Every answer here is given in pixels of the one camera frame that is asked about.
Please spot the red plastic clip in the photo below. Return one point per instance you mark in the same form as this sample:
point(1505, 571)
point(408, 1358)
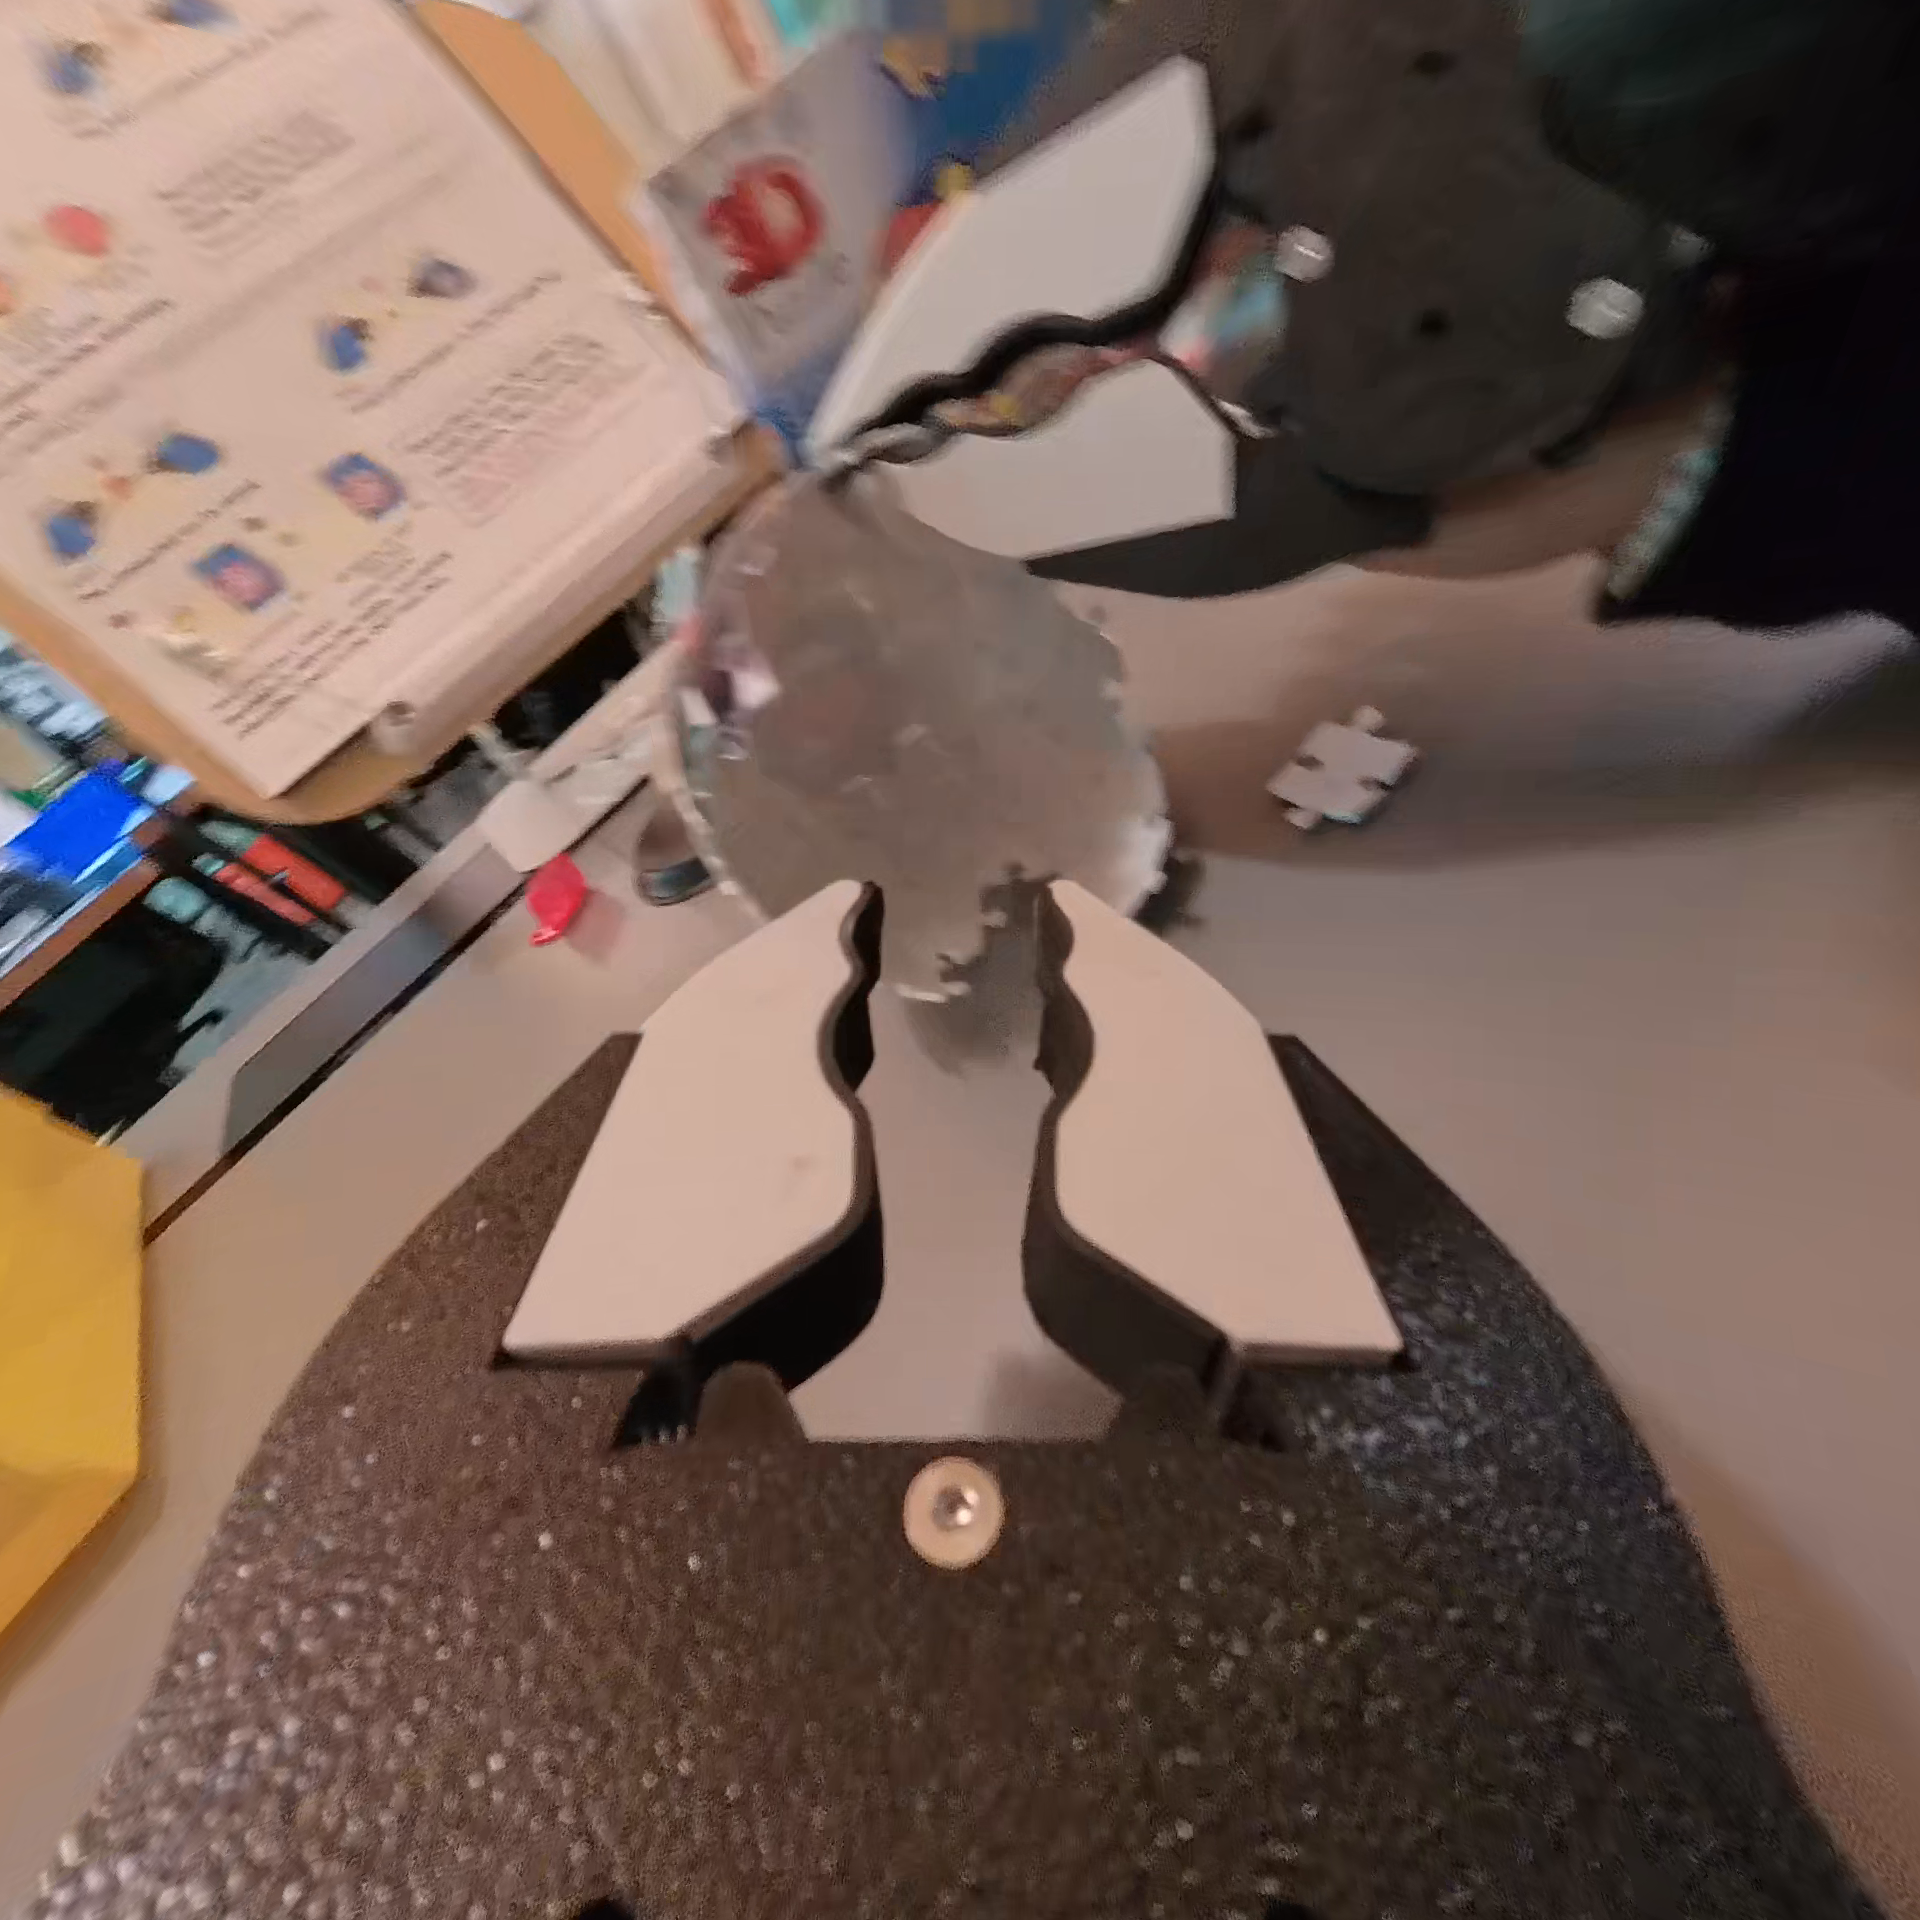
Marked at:
point(560, 896)

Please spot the person's right forearm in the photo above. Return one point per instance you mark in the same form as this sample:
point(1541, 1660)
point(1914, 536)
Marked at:
point(1800, 302)

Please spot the printed task instruction sheet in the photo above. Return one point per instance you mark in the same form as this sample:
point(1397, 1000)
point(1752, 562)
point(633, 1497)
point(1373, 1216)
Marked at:
point(303, 376)

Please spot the blue puzzle box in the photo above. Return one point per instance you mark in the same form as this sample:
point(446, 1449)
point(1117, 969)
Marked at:
point(765, 227)

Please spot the black ball stand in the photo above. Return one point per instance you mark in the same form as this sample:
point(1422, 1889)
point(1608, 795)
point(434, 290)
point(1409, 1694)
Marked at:
point(673, 882)

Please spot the blue storage bin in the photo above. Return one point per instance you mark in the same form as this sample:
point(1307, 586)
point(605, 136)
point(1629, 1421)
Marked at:
point(91, 818)

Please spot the yellow storage bin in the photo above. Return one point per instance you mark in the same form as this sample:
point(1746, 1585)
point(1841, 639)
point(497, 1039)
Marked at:
point(66, 1350)

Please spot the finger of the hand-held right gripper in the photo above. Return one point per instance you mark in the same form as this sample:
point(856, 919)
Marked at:
point(1037, 227)
point(1124, 466)

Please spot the pile of puzzle pieces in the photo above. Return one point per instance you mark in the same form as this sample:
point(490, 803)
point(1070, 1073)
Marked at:
point(1344, 770)

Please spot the white clamp bar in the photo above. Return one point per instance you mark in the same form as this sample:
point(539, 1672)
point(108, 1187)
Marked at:
point(396, 730)

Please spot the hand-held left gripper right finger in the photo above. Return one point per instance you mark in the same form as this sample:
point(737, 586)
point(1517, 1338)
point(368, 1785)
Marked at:
point(1201, 1169)

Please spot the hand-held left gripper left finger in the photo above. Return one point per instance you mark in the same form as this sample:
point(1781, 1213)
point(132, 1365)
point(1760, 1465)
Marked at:
point(721, 1169)

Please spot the partly built puzzle ball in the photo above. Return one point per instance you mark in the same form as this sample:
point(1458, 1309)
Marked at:
point(901, 706)

